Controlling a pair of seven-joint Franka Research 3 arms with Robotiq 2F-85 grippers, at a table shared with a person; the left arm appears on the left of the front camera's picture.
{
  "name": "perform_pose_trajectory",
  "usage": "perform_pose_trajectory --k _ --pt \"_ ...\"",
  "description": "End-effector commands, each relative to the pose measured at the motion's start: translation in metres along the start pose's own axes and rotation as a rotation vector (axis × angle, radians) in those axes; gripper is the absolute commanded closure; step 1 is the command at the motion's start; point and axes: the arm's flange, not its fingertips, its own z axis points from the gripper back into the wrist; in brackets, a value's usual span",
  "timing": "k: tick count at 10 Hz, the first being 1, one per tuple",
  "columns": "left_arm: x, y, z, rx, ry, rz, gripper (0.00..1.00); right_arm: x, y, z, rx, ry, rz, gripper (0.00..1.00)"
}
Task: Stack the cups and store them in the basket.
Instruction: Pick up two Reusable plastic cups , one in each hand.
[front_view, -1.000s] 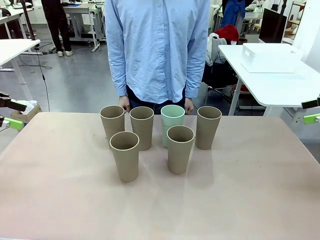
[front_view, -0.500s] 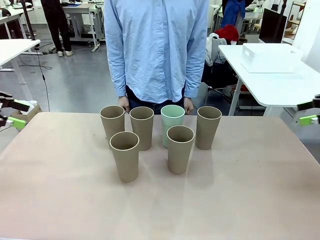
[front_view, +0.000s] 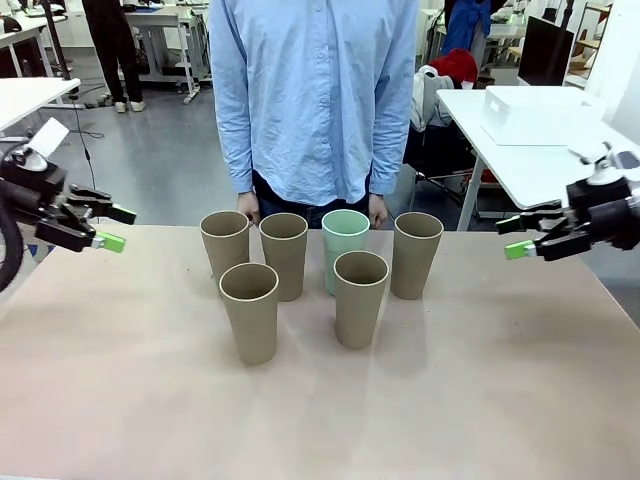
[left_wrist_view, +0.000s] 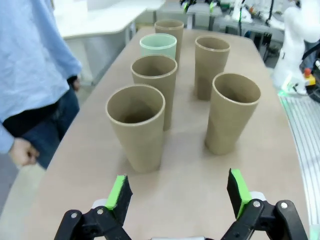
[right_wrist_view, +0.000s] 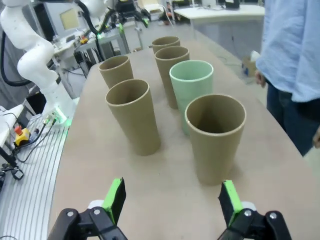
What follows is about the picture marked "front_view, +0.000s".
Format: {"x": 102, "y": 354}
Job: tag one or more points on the shelf with cardboard boxes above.
{"x": 582, "y": 55}

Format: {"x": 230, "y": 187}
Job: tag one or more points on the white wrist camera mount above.
{"x": 607, "y": 162}
{"x": 47, "y": 136}

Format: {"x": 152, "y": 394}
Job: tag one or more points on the person in blue shirt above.
{"x": 315, "y": 100}

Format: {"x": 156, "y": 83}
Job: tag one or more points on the person's right hand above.
{"x": 248, "y": 207}

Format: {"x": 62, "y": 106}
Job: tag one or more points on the right forearm in blue sleeve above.
{"x": 237, "y": 160}

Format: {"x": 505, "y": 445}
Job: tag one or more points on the white background desk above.
{"x": 12, "y": 39}

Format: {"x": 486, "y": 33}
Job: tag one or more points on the black computer monitor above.
{"x": 545, "y": 50}

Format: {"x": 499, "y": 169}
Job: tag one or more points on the person's left hand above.
{"x": 378, "y": 210}

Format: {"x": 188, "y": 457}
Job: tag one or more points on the person in black clothes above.
{"x": 117, "y": 45}

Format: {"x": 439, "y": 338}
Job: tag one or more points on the tan cup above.
{"x": 225, "y": 250}
{"x": 415, "y": 265}
{"x": 252, "y": 325}
{"x": 285, "y": 265}
{"x": 357, "y": 310}

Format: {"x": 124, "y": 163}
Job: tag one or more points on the grey metal frame desk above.
{"x": 170, "y": 25}

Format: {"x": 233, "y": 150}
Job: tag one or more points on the grey jacket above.
{"x": 430, "y": 100}

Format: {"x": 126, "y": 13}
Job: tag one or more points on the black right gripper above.
{"x": 607, "y": 215}

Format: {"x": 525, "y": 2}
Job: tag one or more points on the red garment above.
{"x": 455, "y": 65}

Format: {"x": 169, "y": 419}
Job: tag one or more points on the black stand pole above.
{"x": 55, "y": 40}

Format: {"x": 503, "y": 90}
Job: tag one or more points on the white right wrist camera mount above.
{"x": 607, "y": 162}

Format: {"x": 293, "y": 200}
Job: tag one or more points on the large white table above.
{"x": 525, "y": 170}

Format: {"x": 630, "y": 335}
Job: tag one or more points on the pale green cup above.
{"x": 331, "y": 260}

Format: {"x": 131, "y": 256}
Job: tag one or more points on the small white table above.
{"x": 30, "y": 100}

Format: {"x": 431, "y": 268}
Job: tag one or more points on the white plastic basket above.
{"x": 545, "y": 112}

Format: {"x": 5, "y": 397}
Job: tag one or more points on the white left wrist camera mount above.
{"x": 47, "y": 136}

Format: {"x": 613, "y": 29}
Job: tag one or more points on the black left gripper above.
{"x": 30, "y": 187}

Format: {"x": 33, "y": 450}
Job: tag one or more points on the black office chair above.
{"x": 440, "y": 155}

